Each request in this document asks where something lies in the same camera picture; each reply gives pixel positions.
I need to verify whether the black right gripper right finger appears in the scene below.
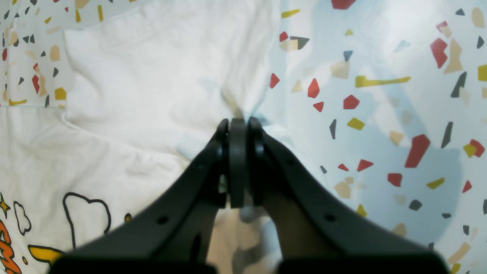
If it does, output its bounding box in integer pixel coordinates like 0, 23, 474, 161
247, 118, 449, 274

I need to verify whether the terrazzo pattern tablecloth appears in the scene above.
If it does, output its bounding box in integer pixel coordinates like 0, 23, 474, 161
0, 0, 487, 274

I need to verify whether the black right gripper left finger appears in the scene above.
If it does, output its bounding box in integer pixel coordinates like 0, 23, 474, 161
50, 119, 246, 274

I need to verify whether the white printed T-shirt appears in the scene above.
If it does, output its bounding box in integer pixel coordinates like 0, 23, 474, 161
1, 0, 281, 274

